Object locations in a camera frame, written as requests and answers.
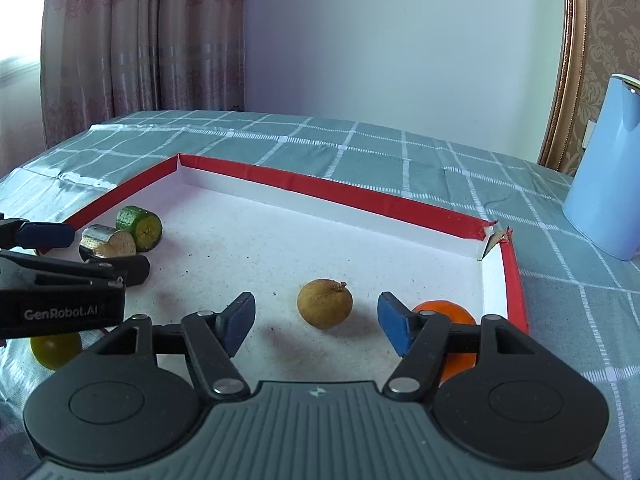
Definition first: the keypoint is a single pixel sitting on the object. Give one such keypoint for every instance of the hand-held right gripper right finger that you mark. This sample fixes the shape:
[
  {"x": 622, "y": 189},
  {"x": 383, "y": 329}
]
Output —
[{"x": 392, "y": 327}]

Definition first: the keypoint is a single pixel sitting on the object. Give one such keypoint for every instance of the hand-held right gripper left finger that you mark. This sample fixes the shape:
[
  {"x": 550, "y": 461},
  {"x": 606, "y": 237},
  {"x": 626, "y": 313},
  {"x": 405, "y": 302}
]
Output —
[{"x": 239, "y": 325}]

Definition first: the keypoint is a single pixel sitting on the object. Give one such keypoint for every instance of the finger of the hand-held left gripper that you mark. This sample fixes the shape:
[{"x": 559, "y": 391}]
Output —
[
  {"x": 47, "y": 235},
  {"x": 132, "y": 267}
]

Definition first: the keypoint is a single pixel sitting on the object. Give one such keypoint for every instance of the yellow-green round fruit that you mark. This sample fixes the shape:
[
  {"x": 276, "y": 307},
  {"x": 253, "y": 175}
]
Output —
[{"x": 52, "y": 351}]

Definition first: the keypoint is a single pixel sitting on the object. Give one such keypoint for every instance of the orange tangerine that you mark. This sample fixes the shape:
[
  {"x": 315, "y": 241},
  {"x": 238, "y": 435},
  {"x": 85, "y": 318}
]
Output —
[{"x": 457, "y": 314}]

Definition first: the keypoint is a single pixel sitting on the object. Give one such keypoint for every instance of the brown longan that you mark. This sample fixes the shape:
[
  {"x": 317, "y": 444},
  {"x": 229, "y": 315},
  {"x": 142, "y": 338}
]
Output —
[{"x": 324, "y": 305}]

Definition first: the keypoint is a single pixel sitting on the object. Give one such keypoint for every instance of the red-edged white cardboard tray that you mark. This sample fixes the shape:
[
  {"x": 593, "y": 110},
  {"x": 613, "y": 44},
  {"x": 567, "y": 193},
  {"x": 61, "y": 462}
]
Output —
[{"x": 300, "y": 240}]

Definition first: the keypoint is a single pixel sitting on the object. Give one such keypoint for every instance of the green checkered tablecloth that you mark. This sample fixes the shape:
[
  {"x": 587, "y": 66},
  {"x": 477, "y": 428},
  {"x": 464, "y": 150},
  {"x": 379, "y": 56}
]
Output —
[{"x": 400, "y": 160}]

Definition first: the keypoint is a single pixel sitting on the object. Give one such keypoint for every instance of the patterned pink curtain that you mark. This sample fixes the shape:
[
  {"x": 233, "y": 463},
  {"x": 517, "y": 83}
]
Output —
[{"x": 145, "y": 40}]

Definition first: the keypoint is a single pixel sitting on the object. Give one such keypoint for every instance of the light blue jug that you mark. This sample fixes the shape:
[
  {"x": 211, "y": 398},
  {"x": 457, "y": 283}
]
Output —
[{"x": 607, "y": 170}]

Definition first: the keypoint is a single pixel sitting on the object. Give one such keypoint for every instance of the gold moulded frame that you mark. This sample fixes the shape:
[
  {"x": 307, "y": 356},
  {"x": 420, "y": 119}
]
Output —
[{"x": 570, "y": 60}]

